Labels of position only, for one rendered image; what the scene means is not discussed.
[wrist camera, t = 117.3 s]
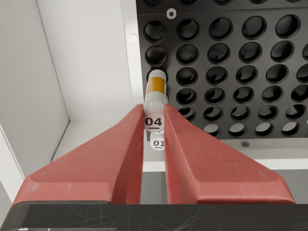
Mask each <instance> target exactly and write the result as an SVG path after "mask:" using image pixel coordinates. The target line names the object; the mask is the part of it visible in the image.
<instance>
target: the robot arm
mask: <svg viewBox="0 0 308 231"><path fill-rule="evenodd" d="M143 114H144V108H143V104H137V105H136V106H135V107H134V108H133V109H132V110H131V111H130V112H129V113H127V114H126V115H125V116H124V117H123V118H122V119H121V120H120V121H119V122H118V123H117V124H115V125H114V126H113V127H111V128H109V129H107V130H106V131H104V132H102V133H100V134H99V135H97V136H95V137H93V138H92V139H90V140H88V141H87V142H85V143H83V144H81V145H80V146H78V147H76V148H75V149H73V150H71V151H69V152H68V153H66V154H64V155H63V156H61V157H59V158H57V159H55V160H54V161H52V162H50V163H49V164H47V165H45V166H43V167H42V168H40V169H38V170H37V171H35V172H33V173H32V174H30V175H28V176H26V178H25V179H24V181H23V183H22V185H21V187H20V189H19V191H18V193H17V195H16V197H15V199H14V201H13V203H12V205H11V207H10V209H9V211H8V214H7V216H6V218H5V220H4V222H3V224H2V226H1V228H0V231H308V204H296V202H295V200H294V198H293V196H292V194H291V192H290V190H289V188H288V186H287V184H286V182H285V180H284V178H283V177H282V176H281V175H279V174H277V173H276V172H274V171H272V170H271V169H269V168H267V167H265V166H264V165H262V164H260V163H259V162H257V161H255V160H253V159H251V158H250V157H248V156H246V155H245V154H243V153H241V152H239V151H238V150H236V149H234V148H233V147H231V146H229V145H227V144H226V143H224V142H222V141H220V140H218V139H217V138H215V137H213V136H212V135H210V134H208V133H206V132H205V131H203V130H201V129H200V128H198V127H196V126H194V125H193V124H192V123H190V122H189V121H188V120H187V119H186V118H185V117H184V116H183V115H182V114H181V113H180V112H179V111H178V110H177V109H176V108H175V107H174V106H172V105H171V104H165V108H164V115H165V122H164V154H165V176H166V187H167V199H168V204H140V198H141V187H142V175H143V153H144V120H143Z"/></svg>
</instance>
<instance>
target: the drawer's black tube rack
mask: <svg viewBox="0 0 308 231"><path fill-rule="evenodd" d="M161 15H166V16H167V17H168V18H169V19H171V35H172V106H174V107H175V108H176V109H177V110H178V111H179V112H180V113H181V114H182V115H183V116H184V117H186V119H187V120H188V121H189V122H190V123H192V124H193V125H194V126H196V127H198V128H200V129H201V130H203V131H204V128H205V127H206V126H207V125H210V124H215V125H217V126H218V129H217V130H216V131H215V132H211V133H208V134H210V135H212V136H213V137H215V138H217V139H218V140H225V139H267V138H308V0H171V8H170V9H168V10H167V12H166V13H149V14H137V16H138V17H140V16H161ZM146 33H147V35H148V36H149V37H151V38H153V39H158V38H160V37H162V36H163V35H164V33H165V27H164V25H163V24H162V23H160V22H157V21H153V22H150V23H149V24H148V25H147V26H146ZM147 55H148V57H149V58H150V59H151V60H153V61H160V60H162V59H164V57H165V55H166V52H165V50H164V49H163V48H161V47H159V46H155V47H152V48H150V49H149V50H148V52H147ZM290 122H295V123H297V124H296V126H295V127H294V128H293V129H291V130H289V131H283V130H282V128H283V126H284V125H286V124H287V123H290ZM238 123H240V124H243V125H244V128H243V129H242V130H241V131H239V132H231V131H230V128H231V126H233V125H235V124H238ZM262 123H269V124H270V127H269V128H268V129H267V130H265V131H262V132H258V131H256V128H257V126H258V125H260V124H262Z"/></svg>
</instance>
